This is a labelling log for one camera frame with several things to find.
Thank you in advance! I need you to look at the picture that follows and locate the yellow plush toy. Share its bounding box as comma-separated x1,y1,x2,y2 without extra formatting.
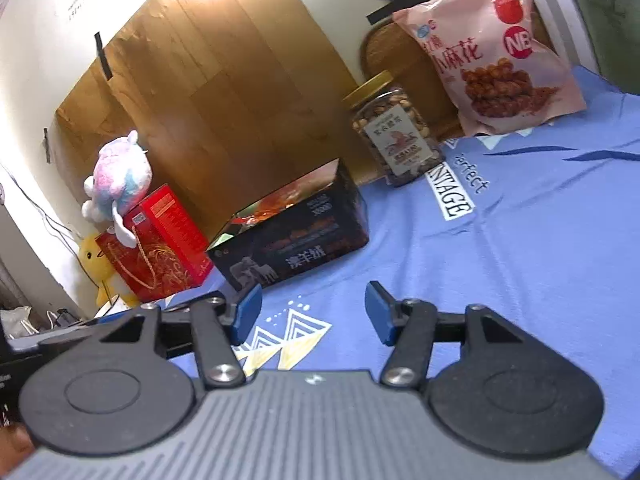
79,235,140,308

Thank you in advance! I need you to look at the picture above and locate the red gift box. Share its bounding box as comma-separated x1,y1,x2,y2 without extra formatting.
96,184,213,302

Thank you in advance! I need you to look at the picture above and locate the blue printed cloth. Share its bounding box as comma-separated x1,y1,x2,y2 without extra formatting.
88,70,639,479

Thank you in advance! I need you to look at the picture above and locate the pastel plush toy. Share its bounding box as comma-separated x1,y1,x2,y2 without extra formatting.
81,130,153,248

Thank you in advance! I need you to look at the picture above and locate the black open box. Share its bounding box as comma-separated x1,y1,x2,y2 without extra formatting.
207,158,369,290

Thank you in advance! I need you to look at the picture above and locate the nut jar with gold lid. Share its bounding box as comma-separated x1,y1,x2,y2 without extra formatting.
343,70,445,188

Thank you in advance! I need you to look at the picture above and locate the wooden board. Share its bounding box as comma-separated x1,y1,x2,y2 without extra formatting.
50,0,376,236

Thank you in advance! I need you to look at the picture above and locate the pink twist snack bag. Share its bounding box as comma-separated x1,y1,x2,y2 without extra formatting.
393,0,586,136

